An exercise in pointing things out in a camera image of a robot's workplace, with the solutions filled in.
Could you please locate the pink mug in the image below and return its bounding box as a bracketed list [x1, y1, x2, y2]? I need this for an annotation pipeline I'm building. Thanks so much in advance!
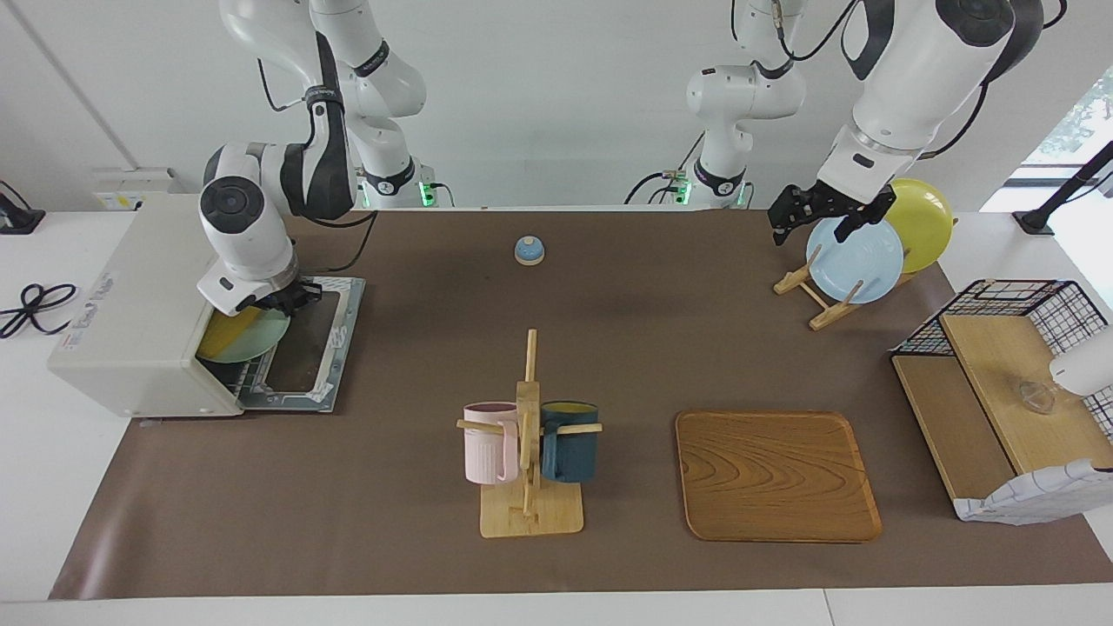
[463, 402, 523, 485]

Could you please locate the white toaster oven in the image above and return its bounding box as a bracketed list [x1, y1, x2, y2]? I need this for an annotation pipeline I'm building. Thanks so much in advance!
[48, 193, 366, 418]

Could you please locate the black clamp stand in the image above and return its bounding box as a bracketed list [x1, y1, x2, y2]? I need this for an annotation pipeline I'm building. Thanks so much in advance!
[1013, 139, 1113, 236]

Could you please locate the dark blue mug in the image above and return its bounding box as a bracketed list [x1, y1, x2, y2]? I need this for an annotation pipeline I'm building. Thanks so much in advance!
[541, 401, 601, 484]

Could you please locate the white rounded device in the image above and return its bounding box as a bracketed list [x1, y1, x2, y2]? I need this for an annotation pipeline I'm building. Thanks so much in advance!
[1050, 326, 1113, 398]

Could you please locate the wooden mug rack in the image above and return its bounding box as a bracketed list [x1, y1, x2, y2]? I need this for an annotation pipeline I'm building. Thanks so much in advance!
[457, 329, 603, 539]

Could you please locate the wooden shelf with wire basket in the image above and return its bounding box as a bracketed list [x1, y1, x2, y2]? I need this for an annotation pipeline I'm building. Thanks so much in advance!
[890, 279, 1113, 523]

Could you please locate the white checked cloth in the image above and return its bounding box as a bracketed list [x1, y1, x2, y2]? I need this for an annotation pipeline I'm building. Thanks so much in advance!
[953, 459, 1113, 525]

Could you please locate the brown wooden tray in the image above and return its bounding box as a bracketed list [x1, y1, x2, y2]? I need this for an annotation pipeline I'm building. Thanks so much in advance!
[676, 410, 883, 544]

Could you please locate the yellow corn cob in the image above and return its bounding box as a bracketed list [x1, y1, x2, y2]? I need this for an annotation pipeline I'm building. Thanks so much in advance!
[198, 307, 263, 359]

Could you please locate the small clear glass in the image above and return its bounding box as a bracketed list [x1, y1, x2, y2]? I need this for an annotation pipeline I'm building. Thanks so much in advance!
[1013, 380, 1057, 415]

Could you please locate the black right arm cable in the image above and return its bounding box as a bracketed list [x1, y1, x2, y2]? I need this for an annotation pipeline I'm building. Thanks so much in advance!
[257, 57, 380, 276]

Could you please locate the light blue plate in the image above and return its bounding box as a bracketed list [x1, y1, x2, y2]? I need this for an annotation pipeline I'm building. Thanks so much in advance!
[806, 217, 905, 305]

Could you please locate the glass oven door with handle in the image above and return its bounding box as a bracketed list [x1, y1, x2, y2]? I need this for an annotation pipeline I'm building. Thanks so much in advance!
[237, 276, 366, 411]

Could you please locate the pale green plate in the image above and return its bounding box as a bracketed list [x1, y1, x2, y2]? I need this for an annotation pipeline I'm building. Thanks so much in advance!
[198, 306, 292, 364]

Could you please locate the wooden plate rack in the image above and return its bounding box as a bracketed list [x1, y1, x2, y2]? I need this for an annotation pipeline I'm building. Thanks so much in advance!
[773, 217, 957, 331]

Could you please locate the yellow plate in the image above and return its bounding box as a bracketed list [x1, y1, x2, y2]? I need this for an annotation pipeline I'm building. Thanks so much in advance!
[887, 178, 955, 275]

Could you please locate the black coiled cable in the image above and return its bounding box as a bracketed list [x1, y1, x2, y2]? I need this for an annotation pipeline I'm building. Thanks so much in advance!
[0, 283, 79, 340]

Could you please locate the brown table mat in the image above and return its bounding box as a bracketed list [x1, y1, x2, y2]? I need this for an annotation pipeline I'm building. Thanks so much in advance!
[50, 209, 1113, 601]

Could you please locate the black desk clamp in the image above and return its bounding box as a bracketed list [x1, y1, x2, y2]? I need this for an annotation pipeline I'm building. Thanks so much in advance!
[0, 181, 46, 236]

